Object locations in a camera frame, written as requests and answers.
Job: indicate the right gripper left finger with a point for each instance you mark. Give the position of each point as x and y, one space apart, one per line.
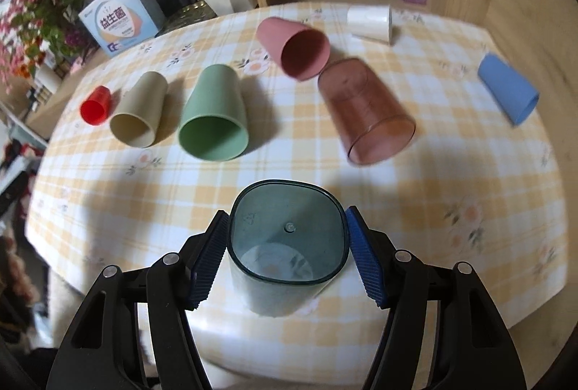
101 347

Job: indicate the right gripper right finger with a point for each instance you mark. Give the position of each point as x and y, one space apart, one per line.
473 348

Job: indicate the teal transparent cup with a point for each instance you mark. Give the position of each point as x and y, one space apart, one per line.
287 240

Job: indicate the beige cup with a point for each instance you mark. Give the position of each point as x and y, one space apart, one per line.
138 115

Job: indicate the red plastic cup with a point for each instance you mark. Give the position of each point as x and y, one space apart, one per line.
95 109

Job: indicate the brown transparent cup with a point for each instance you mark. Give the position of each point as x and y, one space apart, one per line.
371 122

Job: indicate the green cup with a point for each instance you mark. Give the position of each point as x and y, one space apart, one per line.
213 125

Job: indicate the blue cup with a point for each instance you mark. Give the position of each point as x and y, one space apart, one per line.
514 94

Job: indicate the white cup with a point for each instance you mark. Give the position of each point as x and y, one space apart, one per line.
371 22

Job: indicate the pink cup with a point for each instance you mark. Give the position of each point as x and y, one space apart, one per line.
300 51

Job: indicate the yellow plaid tablecloth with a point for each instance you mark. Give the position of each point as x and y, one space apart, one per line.
470 187

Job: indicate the white probiotic box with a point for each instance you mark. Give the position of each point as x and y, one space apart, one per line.
117 25

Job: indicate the gold patterned tray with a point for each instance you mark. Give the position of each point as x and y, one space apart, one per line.
196 12

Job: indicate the pink cherry blossom arrangement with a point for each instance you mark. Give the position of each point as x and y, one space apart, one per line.
33 29

